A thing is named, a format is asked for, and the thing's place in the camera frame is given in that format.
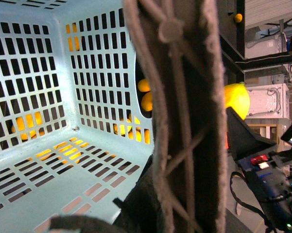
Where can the light blue plastic basket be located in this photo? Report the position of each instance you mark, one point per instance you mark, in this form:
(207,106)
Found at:
(72,136)

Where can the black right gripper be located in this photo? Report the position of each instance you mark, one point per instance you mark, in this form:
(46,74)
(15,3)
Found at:
(261,168)

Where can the yellow lemon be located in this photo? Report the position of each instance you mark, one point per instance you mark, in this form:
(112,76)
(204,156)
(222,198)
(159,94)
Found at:
(237,97)

